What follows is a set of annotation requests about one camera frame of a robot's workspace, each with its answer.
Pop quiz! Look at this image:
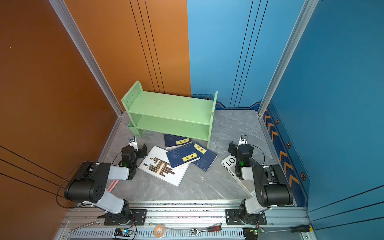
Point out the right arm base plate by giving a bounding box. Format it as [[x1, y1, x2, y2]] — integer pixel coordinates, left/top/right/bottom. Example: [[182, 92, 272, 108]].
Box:
[[225, 209, 268, 226]]

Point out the pink strip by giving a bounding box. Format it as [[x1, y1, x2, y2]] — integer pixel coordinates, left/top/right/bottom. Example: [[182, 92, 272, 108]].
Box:
[[107, 180, 119, 192]]

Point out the blue book top middle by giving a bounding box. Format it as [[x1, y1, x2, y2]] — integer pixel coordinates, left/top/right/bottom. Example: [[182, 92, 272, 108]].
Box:
[[166, 143, 200, 168]]

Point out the blue book rear left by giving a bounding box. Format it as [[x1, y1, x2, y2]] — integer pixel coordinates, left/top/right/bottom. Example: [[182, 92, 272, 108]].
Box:
[[164, 134, 192, 151]]

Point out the blue book lower right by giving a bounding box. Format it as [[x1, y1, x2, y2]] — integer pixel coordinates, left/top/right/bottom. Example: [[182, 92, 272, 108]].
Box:
[[193, 143, 218, 172]]

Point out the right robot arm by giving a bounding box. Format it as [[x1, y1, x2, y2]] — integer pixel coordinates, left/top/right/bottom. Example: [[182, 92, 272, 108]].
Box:
[[228, 142, 294, 225]]

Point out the blue book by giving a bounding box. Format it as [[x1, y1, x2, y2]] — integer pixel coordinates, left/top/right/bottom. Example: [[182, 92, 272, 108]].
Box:
[[166, 143, 200, 168], [164, 134, 192, 151], [193, 143, 218, 172]]

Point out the small circuit board right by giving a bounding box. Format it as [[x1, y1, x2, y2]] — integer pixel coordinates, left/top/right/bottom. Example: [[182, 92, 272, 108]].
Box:
[[243, 228, 264, 240]]

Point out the white LOVER book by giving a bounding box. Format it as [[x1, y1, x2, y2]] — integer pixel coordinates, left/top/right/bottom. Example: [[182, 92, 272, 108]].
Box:
[[221, 155, 255, 197]]

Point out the tape roll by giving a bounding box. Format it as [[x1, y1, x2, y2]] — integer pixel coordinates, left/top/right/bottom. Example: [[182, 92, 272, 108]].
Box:
[[154, 225, 166, 239]]

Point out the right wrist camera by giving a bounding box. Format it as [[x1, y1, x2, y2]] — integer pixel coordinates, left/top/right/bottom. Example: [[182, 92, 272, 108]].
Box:
[[238, 135, 248, 145]]

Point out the ratchet with red handle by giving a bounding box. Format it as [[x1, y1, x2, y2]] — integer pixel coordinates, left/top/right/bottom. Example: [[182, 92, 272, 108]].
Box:
[[190, 225, 222, 236]]

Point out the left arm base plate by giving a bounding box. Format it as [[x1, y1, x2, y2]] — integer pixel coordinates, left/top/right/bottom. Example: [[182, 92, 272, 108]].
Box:
[[104, 209, 147, 227]]

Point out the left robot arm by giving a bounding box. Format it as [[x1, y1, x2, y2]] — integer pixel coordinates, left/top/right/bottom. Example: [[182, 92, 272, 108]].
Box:
[[64, 145, 148, 226]]

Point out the white book with brown pattern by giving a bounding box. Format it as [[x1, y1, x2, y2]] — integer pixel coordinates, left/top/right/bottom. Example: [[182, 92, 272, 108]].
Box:
[[139, 146, 190, 187]]

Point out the yellow black screwdriver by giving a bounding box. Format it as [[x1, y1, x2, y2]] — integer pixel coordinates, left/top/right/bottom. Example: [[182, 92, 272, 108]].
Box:
[[265, 225, 313, 233]]

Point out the green two-tier shelf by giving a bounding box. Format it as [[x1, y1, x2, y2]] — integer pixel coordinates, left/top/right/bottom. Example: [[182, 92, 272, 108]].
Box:
[[122, 81, 218, 144]]

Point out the small circuit board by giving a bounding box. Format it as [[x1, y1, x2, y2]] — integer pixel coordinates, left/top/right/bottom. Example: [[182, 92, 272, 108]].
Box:
[[113, 228, 135, 240], [243, 228, 264, 240]]

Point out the small circuit board left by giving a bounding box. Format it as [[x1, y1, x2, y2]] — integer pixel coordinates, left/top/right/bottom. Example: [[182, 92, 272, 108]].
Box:
[[113, 228, 135, 240]]

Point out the silver wrench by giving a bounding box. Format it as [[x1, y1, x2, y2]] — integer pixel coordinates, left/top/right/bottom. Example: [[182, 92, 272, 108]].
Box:
[[69, 221, 100, 234]]

